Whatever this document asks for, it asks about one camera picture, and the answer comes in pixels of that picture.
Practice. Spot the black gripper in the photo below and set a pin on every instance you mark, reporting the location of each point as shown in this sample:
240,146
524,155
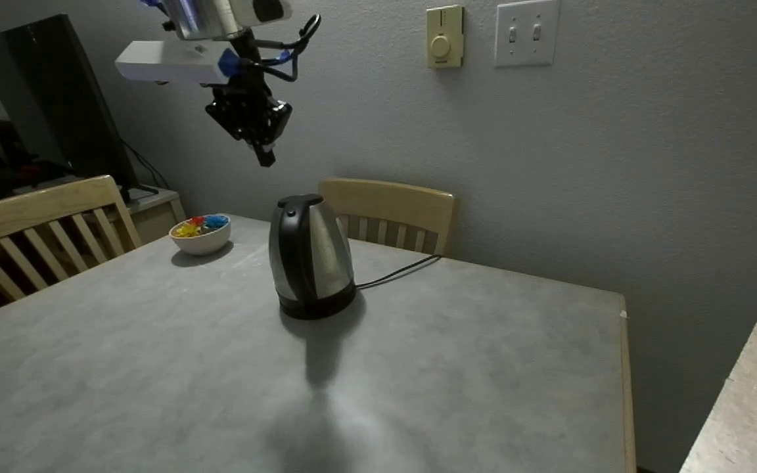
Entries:
248,109

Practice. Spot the stainless steel electric kettle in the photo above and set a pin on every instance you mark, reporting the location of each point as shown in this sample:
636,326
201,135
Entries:
307,252

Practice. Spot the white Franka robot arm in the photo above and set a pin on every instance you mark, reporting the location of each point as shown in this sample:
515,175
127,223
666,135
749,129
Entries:
211,14

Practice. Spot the black kettle power base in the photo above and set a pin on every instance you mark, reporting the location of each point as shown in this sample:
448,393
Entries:
319,309

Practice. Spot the blue toy flower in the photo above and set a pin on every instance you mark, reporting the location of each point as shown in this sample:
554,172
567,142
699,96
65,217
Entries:
217,221

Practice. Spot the red toy flower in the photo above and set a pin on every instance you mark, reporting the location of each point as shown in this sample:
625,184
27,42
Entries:
194,218

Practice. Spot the white ceramic bowl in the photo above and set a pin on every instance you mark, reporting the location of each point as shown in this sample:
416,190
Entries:
203,242

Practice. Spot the yellow toy flower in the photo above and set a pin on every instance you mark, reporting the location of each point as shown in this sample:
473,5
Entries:
185,232

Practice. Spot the beige side cabinet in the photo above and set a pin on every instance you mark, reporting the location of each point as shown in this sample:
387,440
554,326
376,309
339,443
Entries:
156,211

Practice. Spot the wooden slat-back chair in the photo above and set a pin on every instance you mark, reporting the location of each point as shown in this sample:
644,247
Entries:
38,205
394,203

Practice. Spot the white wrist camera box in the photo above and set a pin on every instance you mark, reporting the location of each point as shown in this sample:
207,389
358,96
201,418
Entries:
172,62

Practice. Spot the beige wall dial thermostat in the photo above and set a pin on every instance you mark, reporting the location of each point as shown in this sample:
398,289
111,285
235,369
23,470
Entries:
444,38

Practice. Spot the white double light switch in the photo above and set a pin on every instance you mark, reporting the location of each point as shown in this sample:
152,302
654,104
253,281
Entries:
525,31

